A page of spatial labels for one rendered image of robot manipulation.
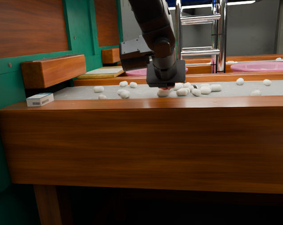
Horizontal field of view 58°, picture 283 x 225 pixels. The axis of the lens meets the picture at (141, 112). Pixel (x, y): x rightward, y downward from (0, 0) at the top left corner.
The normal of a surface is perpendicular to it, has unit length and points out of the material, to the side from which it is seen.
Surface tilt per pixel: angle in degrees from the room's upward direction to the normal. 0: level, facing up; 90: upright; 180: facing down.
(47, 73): 90
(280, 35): 90
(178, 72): 52
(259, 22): 90
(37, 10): 90
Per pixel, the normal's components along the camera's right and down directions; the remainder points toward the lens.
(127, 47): -0.25, -0.42
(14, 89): 0.99, -0.01
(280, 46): -0.36, 0.28
